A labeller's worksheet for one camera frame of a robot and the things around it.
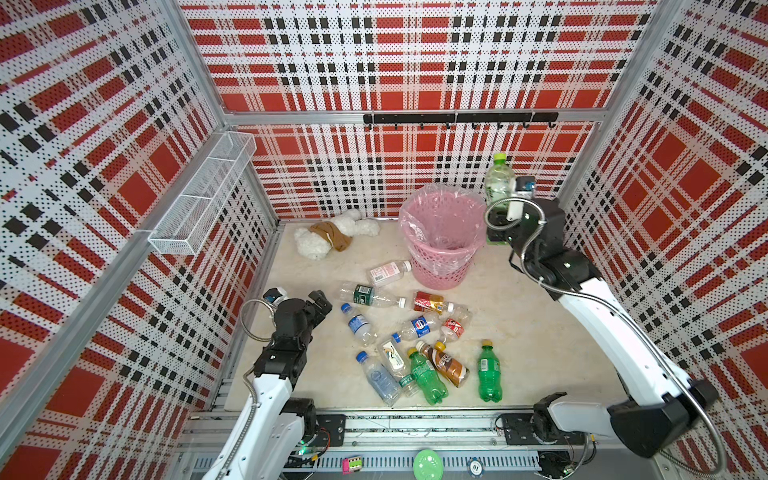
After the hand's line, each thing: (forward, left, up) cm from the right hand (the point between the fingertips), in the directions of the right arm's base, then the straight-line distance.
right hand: (496, 204), depth 71 cm
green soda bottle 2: (-33, 0, -36) cm, 49 cm away
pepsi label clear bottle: (-17, +18, -33) cm, 41 cm away
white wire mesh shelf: (+9, +91, -15) cm, 92 cm away
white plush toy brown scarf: (+14, +54, -30) cm, 64 cm away
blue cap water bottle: (-31, +29, -33) cm, 54 cm away
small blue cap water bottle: (-17, +36, -32) cm, 51 cm away
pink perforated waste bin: (-2, +14, -32) cm, 35 cm away
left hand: (-13, +47, -24) cm, 54 cm away
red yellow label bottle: (-9, +17, -32) cm, 37 cm away
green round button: (-50, +18, -33) cm, 62 cm away
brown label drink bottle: (-30, +9, -33) cm, 45 cm away
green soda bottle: (-31, +17, -33) cm, 48 cm away
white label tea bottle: (-26, +25, -32) cm, 48 cm away
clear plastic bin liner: (+17, +9, -26) cm, 32 cm away
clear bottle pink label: (+4, +29, -34) cm, 45 cm away
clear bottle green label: (-6, +34, -32) cm, 47 cm away
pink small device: (-50, +36, -34) cm, 71 cm away
